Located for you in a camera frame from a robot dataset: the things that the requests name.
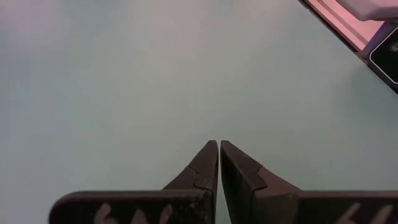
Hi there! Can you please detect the black device with ring light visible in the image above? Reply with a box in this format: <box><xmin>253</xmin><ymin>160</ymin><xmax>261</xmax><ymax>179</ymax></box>
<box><xmin>368</xmin><ymin>27</ymin><xmax>398</xmax><ymax>85</ymax></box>

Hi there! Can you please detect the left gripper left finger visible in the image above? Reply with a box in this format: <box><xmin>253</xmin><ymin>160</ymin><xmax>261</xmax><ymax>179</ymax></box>
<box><xmin>49</xmin><ymin>139</ymin><xmax>218</xmax><ymax>224</ymax></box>

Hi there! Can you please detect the green table mat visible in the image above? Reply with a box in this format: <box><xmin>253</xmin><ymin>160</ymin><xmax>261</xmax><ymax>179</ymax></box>
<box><xmin>0</xmin><ymin>0</ymin><xmax>398</xmax><ymax>224</ymax></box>

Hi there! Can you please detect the grey desk stand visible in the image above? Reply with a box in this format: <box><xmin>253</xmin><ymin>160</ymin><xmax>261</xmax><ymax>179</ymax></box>
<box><xmin>335</xmin><ymin>0</ymin><xmax>398</xmax><ymax>22</ymax></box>

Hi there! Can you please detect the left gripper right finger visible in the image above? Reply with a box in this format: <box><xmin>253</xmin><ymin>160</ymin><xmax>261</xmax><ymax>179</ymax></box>
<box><xmin>220</xmin><ymin>139</ymin><xmax>398</xmax><ymax>224</ymax></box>

